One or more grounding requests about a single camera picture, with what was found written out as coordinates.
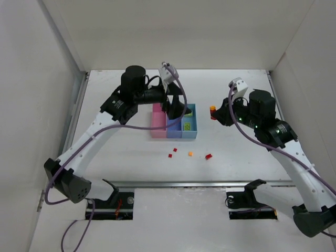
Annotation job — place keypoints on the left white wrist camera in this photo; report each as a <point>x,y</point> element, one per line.
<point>168,74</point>

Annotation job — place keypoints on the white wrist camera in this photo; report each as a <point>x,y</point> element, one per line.
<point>168,74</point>
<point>240,87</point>

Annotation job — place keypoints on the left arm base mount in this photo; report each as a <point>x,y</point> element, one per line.
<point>109,202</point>

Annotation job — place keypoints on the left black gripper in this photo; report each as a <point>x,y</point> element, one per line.
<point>169,98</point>

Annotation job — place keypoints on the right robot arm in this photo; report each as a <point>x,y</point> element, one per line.
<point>315,212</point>

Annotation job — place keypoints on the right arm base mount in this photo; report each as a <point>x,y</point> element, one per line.
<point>243,205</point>

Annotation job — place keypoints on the red orange lego stack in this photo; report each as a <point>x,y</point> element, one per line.
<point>212,109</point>

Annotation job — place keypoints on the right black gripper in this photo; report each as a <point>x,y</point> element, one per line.
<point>224,112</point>

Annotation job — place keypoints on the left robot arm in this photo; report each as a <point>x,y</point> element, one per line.
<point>66,173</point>

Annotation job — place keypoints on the light blue container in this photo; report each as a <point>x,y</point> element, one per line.
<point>193,120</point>

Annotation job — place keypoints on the pink container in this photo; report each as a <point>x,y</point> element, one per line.
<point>158,121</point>

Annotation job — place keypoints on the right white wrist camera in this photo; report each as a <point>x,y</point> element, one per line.
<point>240,87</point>

